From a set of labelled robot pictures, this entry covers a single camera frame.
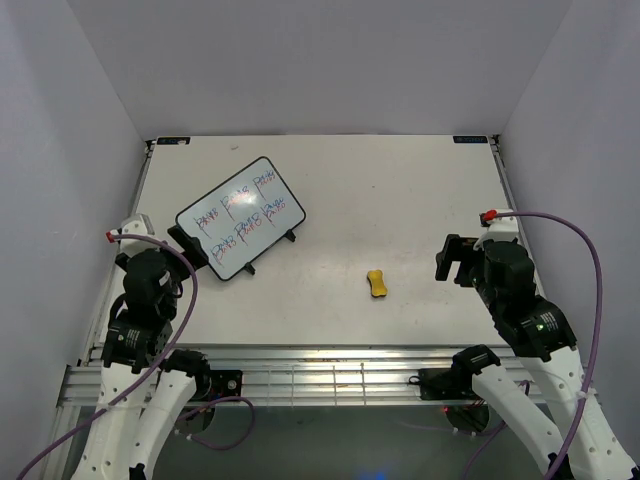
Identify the small black-framed whiteboard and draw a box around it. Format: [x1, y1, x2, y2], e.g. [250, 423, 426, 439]
[175, 156, 307, 281]

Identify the yellow black whiteboard eraser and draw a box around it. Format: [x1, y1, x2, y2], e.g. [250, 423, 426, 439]
[367, 269, 388, 298]

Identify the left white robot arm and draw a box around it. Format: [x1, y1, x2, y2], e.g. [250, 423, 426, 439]
[73, 214, 212, 479]

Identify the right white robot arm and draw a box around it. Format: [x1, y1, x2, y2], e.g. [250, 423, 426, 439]
[435, 234, 639, 479]

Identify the left blue table label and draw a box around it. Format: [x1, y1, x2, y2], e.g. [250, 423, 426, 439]
[156, 137, 191, 146]

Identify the blue table label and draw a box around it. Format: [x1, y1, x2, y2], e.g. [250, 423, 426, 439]
[452, 135, 488, 144]
[156, 137, 191, 146]

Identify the right blue table label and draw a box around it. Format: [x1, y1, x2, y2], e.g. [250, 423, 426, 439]
[452, 135, 488, 144]

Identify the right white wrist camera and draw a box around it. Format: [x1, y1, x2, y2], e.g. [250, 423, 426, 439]
[473, 209, 519, 251]

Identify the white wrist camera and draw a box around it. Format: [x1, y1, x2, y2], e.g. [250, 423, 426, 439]
[473, 209, 519, 251]
[106, 213, 155, 258]

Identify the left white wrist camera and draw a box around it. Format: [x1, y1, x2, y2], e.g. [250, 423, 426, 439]
[106, 213, 155, 258]

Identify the metal wire whiteboard stand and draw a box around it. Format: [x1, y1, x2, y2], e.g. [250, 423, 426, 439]
[243, 229, 296, 276]

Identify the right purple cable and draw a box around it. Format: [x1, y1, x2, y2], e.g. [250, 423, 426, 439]
[459, 209, 604, 480]

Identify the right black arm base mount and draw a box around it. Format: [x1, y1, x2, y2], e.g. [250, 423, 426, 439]
[407, 368, 478, 401]

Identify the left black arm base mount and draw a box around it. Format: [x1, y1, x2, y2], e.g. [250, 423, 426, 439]
[198, 370, 243, 401]

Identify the aluminium table frame rail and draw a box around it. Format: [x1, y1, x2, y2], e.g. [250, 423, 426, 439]
[57, 137, 599, 409]

